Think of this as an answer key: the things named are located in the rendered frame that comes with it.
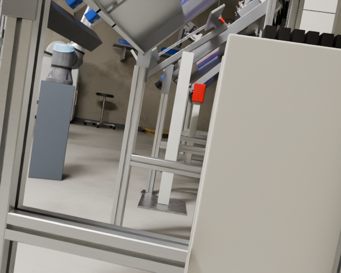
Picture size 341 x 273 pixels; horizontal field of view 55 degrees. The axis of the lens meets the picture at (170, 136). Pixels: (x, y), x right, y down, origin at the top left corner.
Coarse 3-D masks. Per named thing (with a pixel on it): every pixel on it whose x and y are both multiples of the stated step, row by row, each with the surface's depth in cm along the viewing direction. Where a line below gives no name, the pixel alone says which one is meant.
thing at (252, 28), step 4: (260, 20) 217; (252, 24) 214; (256, 24) 222; (248, 28) 218; (252, 28) 227; (256, 28) 236; (240, 32) 192; (244, 32) 199; (248, 32) 234; (252, 32) 244; (224, 44) 219; (220, 48) 224; (224, 48) 233; (220, 52) 238; (224, 52) 248
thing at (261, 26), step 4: (260, 0) 185; (264, 0) 185; (276, 4) 184; (280, 4) 184; (276, 8) 184; (276, 12) 195; (264, 16) 209; (264, 20) 213; (260, 24) 226; (260, 28) 231
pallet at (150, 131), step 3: (147, 129) 591; (150, 129) 597; (153, 129) 610; (147, 132) 626; (150, 132) 604; (153, 132) 587; (165, 132) 591; (168, 132) 606; (153, 135) 584; (168, 135) 641; (198, 138) 603
